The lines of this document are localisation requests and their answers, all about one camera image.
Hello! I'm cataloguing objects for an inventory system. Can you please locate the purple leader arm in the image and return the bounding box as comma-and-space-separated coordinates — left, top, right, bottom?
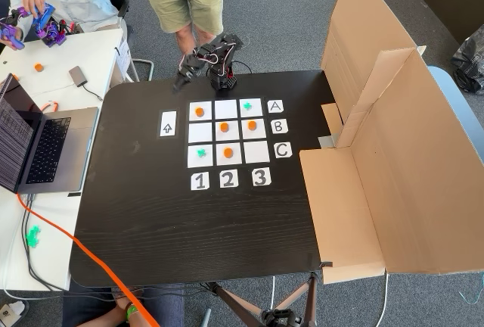
0, 2, 73, 50

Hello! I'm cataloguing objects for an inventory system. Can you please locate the white paper grid square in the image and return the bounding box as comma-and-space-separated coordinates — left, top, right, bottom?
238, 98, 263, 120
214, 99, 238, 121
188, 101, 213, 123
187, 145, 215, 169
240, 118, 267, 141
243, 140, 271, 164
216, 142, 243, 167
188, 122, 214, 145
215, 120, 240, 143

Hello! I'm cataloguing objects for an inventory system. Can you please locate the person's hand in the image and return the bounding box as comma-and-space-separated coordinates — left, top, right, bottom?
0, 31, 26, 51
21, 0, 48, 18

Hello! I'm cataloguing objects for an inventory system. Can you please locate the white sheet with arrow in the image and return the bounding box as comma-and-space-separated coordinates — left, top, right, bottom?
159, 111, 178, 138

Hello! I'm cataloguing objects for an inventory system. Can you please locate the white sheet with number 1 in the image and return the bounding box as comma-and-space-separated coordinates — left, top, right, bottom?
190, 171, 211, 192

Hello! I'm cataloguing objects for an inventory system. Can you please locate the white sheet with letter B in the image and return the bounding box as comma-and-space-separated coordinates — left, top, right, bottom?
270, 118, 289, 135

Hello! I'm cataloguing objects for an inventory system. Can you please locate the white sheet with number 2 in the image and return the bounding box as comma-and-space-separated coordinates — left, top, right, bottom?
218, 169, 240, 189

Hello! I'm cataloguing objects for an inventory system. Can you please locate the white sheet with letter C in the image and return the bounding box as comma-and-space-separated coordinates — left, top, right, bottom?
273, 142, 293, 160

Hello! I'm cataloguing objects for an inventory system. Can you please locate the white sheet with number 3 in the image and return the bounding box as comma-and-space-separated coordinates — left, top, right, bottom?
251, 167, 272, 187

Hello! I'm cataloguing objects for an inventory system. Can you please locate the grey laptop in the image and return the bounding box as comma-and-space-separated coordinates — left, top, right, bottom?
0, 73, 101, 195

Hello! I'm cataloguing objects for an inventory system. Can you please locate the grey tape strip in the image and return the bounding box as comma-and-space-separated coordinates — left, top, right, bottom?
318, 133, 338, 150

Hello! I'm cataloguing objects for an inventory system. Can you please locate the brown cardboard screen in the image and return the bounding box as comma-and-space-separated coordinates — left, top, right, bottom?
299, 0, 484, 286

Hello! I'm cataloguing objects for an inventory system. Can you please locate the black plastic bag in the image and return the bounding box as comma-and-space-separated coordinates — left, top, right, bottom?
451, 25, 484, 95

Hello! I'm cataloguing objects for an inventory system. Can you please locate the white red servo cable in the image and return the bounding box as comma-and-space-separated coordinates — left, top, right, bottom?
180, 53, 213, 75

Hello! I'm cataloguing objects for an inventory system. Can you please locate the black power cable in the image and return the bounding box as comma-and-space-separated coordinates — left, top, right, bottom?
231, 59, 253, 79

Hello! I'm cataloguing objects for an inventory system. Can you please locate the orange cable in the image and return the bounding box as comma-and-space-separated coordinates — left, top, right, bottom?
16, 192, 160, 327

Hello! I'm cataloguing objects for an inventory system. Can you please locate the black camera tripod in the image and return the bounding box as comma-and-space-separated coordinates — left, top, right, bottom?
203, 271, 323, 327

